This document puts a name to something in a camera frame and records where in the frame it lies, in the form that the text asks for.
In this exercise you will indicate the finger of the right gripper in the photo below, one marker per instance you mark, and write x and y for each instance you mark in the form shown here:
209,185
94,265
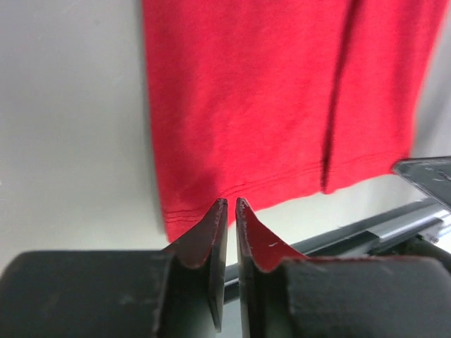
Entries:
429,175

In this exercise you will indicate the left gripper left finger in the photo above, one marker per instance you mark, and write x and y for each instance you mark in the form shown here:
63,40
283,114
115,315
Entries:
177,291

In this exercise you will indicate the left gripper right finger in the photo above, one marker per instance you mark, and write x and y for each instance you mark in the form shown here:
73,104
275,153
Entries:
284,293

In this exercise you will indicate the red t-shirt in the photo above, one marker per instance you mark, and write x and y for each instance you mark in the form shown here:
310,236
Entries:
276,100

